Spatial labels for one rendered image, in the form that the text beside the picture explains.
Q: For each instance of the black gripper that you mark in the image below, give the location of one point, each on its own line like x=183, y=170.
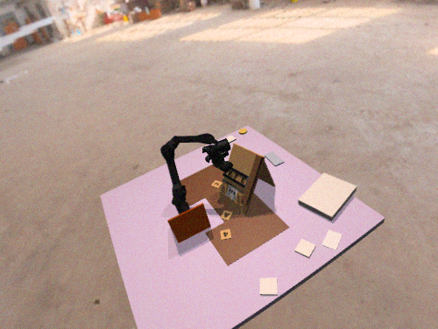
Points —
x=217, y=161

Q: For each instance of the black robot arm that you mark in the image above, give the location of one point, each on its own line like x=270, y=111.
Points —
x=167, y=151

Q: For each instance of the grey flat rectangular tile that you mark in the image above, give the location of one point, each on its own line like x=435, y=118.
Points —
x=274, y=158

